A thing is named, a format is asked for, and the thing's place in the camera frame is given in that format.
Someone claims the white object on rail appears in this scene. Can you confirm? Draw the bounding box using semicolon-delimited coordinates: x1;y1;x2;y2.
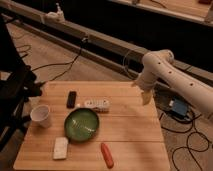
46;4;65;22

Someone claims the black floor cable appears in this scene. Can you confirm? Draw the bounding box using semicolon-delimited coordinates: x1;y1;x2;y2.
31;38;88;83

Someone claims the white sponge block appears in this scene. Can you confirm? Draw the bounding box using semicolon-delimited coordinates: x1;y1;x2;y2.
53;137;68;160

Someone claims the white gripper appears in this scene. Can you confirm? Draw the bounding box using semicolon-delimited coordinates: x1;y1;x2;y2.
135;74;156;105

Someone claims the red pepper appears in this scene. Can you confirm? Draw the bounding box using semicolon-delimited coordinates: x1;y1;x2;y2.
101;143;114;169

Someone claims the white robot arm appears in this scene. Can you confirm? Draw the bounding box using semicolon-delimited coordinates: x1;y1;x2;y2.
134;50;213;122

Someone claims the black cable near box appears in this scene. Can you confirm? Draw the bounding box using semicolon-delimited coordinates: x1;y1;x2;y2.
158;108;213;171

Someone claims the white paper cup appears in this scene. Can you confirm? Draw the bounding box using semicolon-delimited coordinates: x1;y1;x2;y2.
30;105;52;128

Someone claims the green plate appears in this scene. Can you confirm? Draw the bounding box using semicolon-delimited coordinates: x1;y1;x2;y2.
64;108;99;142

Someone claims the black rectangular device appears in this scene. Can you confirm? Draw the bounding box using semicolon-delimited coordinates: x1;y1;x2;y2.
66;91;77;108

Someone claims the blue box on floor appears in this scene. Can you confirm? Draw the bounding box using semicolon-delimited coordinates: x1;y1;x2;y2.
169;99;188;118

